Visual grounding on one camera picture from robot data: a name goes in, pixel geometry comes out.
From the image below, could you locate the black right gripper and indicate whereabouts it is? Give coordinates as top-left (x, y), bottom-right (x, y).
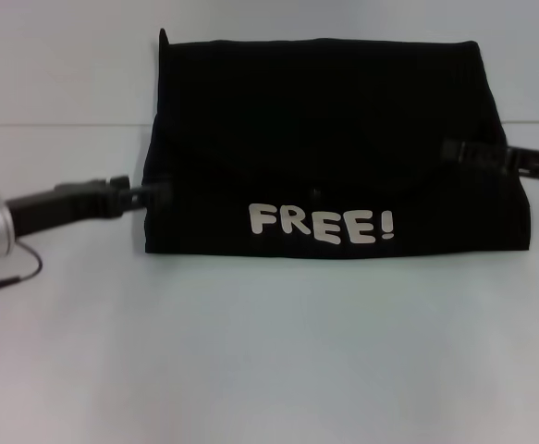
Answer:
top-left (440, 138), bottom-right (539, 187)

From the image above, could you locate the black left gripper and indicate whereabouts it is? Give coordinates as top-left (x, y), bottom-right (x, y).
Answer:
top-left (5, 174), bottom-right (174, 238)

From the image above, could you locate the black t-shirt with white print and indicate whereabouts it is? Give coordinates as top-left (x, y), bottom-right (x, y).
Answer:
top-left (142, 28), bottom-right (534, 260)

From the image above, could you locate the left gripper thin black cable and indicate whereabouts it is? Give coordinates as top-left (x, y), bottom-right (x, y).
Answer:
top-left (0, 244), bottom-right (43, 306)

